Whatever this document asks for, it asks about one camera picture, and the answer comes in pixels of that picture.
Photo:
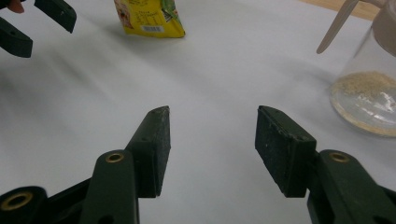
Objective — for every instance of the glass jar with hinged lid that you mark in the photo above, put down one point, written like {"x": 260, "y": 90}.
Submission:
{"x": 367, "y": 93}

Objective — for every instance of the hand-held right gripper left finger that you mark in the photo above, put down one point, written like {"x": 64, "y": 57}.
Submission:
{"x": 149, "y": 155}

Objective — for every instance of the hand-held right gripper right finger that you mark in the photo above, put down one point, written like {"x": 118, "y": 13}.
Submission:
{"x": 286, "y": 149}

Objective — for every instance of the yellow green spout pouch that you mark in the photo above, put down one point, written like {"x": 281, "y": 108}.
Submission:
{"x": 146, "y": 18}

